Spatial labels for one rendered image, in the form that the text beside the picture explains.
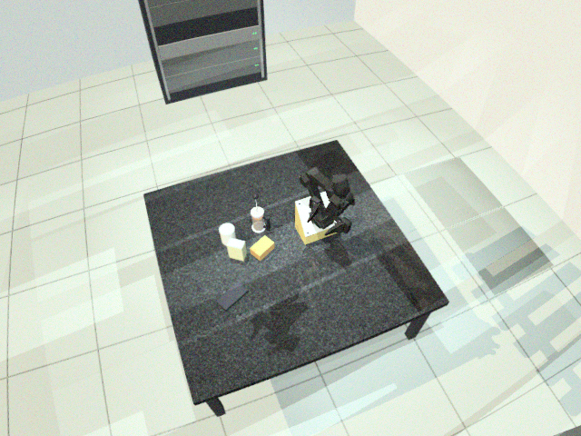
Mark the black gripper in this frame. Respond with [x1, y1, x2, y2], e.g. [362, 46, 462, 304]
[307, 196, 352, 236]

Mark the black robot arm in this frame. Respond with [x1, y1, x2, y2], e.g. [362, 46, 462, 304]
[300, 167, 356, 230]

